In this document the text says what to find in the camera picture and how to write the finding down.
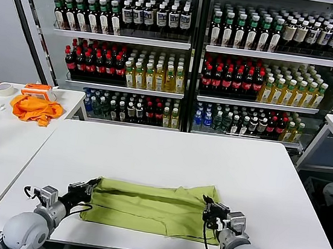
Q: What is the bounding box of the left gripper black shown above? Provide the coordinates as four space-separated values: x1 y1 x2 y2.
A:
58 172 103 215

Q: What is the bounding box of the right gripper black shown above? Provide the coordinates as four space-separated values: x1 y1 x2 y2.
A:
198 194 233 230

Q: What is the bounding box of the light green t-shirt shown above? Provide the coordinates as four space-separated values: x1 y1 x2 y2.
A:
77 169 226 246

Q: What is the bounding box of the large white work table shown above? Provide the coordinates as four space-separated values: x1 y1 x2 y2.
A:
0 109 333 249

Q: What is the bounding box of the small dark drink bottle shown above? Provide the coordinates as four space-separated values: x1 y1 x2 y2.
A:
256 117 268 137
230 115 241 136
125 101 137 124
116 101 127 122
107 99 118 121
238 116 251 137
247 115 260 136
133 102 145 124

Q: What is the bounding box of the small blue water bottle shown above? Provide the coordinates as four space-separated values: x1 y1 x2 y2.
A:
192 109 204 129
201 110 213 130
82 98 94 115

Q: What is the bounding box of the green tinted water bottle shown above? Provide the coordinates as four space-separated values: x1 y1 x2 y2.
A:
220 112 233 134
211 110 224 132

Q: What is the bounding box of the small yellow juice bottle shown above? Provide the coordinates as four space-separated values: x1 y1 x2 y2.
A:
162 106 172 128
169 107 180 129
282 121 297 143
291 122 306 144

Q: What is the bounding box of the small red cap cola bottle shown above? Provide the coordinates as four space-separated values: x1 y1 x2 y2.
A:
275 116 288 140
153 98 166 127
265 115 279 139
144 97 157 126

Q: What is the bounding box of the crumpled orange cloth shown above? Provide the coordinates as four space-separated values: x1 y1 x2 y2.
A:
7 93 66 130

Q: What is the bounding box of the long white side table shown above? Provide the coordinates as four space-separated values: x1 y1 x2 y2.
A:
0 80 87 249

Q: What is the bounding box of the orange and white box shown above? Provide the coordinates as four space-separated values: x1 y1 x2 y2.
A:
19 81 59 103

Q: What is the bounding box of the beige masking tape roll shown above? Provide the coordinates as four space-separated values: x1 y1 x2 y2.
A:
0 82 16 98

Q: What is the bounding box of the white drink display shelf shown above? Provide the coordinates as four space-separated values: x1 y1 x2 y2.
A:
24 0 202 133
188 0 333 154

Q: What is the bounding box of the green cap dark tea bottle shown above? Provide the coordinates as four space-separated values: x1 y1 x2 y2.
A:
106 0 125 37
232 13 249 49
256 16 274 52
221 11 237 48
84 0 103 34
61 0 80 32
209 10 225 46
244 14 261 51
72 0 91 33
50 0 69 31
95 0 113 36
267 17 285 54

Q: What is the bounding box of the white cap beige label bottle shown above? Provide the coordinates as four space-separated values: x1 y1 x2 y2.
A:
291 19 311 54
280 18 300 52

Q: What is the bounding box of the black left gripper cable loop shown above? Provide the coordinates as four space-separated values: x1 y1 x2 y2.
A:
69 200 94 217

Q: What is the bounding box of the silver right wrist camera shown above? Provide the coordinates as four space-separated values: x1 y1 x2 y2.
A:
226 210 249 237

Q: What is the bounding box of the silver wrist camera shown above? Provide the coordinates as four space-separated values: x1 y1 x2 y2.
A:
36 184 61 209
226 210 249 237

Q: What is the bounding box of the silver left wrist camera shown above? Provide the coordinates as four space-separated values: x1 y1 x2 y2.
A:
36 184 61 209

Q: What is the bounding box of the black vertical shelf post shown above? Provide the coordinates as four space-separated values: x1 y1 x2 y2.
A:
180 0 215 134

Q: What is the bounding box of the black slanted frame post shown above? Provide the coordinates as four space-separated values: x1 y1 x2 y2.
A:
0 0 66 87

